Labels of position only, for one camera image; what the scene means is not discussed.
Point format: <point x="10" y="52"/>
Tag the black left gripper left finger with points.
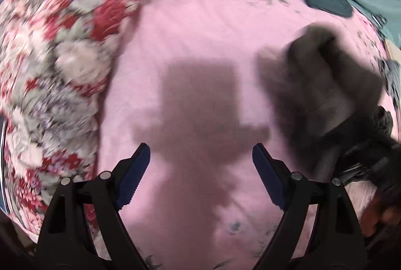
<point x="82" y="228"/>

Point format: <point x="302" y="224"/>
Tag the dark grey striped pants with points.
<point x="320" y="89"/>

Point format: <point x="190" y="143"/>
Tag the grey crumpled garment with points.
<point x="390" y="72"/>

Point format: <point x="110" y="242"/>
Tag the cream quilted pillow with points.
<point x="392" y="51"/>

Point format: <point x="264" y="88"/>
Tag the pink floral bed sheet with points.
<point x="201" y="82"/>

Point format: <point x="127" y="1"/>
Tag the red white floral blanket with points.
<point x="56" y="57"/>

